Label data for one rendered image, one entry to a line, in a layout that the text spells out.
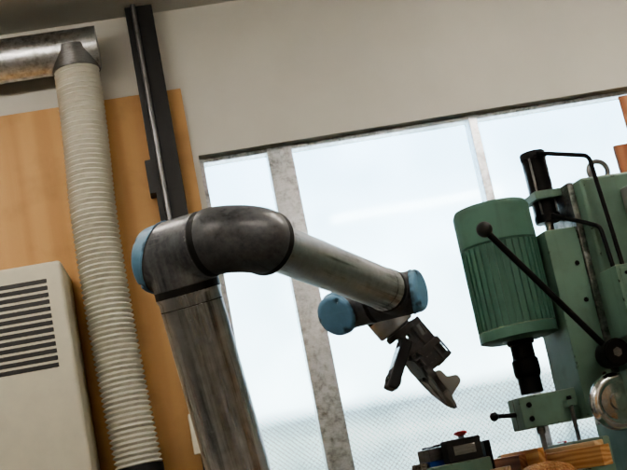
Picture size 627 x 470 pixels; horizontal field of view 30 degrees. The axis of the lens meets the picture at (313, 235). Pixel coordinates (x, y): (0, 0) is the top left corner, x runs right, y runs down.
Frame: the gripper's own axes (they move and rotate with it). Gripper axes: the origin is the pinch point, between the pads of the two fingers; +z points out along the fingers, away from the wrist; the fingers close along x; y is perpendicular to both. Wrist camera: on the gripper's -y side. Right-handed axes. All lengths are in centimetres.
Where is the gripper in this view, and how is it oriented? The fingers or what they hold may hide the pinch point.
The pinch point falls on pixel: (450, 406)
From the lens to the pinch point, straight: 262.8
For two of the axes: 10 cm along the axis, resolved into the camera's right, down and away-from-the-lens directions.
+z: 6.4, 7.6, -0.7
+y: 7.4, -6.0, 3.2
